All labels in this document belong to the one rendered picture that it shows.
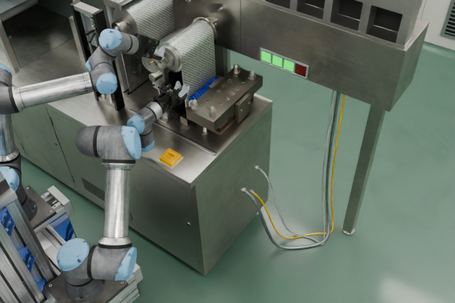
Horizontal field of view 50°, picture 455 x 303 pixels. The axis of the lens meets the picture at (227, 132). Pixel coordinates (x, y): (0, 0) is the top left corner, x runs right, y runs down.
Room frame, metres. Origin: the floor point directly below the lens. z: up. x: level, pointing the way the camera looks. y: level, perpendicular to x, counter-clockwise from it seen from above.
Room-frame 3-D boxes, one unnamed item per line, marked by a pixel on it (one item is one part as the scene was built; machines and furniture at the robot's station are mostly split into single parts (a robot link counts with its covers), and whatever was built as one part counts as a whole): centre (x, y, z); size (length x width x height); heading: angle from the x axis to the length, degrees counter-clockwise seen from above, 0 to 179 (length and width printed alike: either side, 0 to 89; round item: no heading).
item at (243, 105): (1.76, -0.08, 0.97); 0.10 x 0.03 x 0.11; 143
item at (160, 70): (1.77, 0.30, 1.05); 0.06 x 0.05 x 0.31; 143
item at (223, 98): (1.81, 0.00, 1.00); 0.40 x 0.16 x 0.06; 143
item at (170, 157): (1.50, 0.26, 0.91); 0.07 x 0.07 x 0.02; 53
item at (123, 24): (1.92, 0.46, 1.34); 0.06 x 0.06 x 0.06; 53
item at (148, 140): (1.54, 0.38, 1.01); 0.11 x 0.08 x 0.11; 84
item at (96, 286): (0.95, 0.55, 0.87); 0.15 x 0.15 x 0.10
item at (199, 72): (1.85, 0.12, 1.11); 0.23 x 0.01 x 0.18; 143
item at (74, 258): (0.95, 0.54, 0.98); 0.13 x 0.12 x 0.14; 84
